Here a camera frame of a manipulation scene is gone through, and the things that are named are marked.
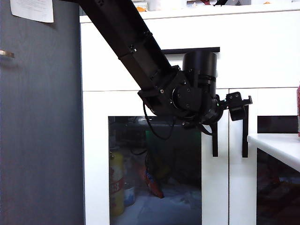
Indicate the red beverage can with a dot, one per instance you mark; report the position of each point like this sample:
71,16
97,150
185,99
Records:
298,107

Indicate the orange bag blue lettering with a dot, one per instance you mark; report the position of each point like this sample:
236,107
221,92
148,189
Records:
152,185

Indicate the white paper sheet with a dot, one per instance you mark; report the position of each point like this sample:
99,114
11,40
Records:
32,10

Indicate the white box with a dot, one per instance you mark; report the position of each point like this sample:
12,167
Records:
140,4

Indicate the clear pump bottle blue label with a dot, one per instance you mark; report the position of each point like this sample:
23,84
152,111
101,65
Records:
129,197

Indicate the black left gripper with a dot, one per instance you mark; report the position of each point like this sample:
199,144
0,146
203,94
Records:
218,110

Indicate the yellow detergent bottle green cap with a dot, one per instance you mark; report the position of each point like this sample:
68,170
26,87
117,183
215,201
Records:
116,187

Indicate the white cabinet drawer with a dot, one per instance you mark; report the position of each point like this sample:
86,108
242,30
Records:
105,58

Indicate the white cabinet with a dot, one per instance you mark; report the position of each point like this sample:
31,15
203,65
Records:
187,14

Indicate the grey room door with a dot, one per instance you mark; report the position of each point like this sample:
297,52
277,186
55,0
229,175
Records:
42,117

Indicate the white glass cabinet door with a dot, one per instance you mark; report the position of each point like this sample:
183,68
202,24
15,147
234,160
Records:
235,175
96,140

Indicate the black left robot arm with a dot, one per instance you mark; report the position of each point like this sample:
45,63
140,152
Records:
131,42

